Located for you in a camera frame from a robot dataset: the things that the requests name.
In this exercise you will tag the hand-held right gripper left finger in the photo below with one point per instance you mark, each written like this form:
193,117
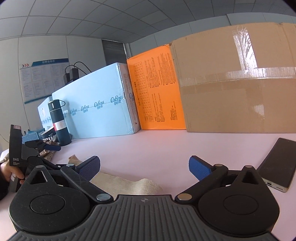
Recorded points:
89,168

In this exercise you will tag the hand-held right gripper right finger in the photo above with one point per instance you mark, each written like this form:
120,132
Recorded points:
198,168

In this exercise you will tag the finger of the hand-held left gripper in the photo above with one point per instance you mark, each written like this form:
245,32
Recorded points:
52,147
37,161

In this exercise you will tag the beige knit garment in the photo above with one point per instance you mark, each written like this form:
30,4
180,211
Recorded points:
129,186

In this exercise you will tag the person's left hand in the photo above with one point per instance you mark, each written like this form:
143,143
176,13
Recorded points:
11,171

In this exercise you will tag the brown knit cloth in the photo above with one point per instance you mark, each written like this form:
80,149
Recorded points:
49,151

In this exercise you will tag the small dark labelled box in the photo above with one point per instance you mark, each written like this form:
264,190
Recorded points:
47,134

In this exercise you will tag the small blue ribbed container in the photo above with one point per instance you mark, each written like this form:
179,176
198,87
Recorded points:
30,136

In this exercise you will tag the dark thermos bottle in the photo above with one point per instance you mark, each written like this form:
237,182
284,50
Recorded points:
60,129

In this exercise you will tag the small light blue box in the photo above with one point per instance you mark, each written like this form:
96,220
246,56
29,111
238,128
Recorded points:
44,113

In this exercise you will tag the large light blue box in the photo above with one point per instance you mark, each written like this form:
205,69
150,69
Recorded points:
97,92

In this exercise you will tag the large brown cardboard box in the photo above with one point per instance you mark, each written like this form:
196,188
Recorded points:
231,99

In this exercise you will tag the black smartphone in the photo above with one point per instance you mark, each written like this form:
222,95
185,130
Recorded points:
279,164

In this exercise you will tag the orange printed box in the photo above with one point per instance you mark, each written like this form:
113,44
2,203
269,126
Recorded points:
159,92

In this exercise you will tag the dark door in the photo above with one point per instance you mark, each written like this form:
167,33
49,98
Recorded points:
114,52

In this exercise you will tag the wall poster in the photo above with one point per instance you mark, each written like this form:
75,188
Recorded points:
41,78

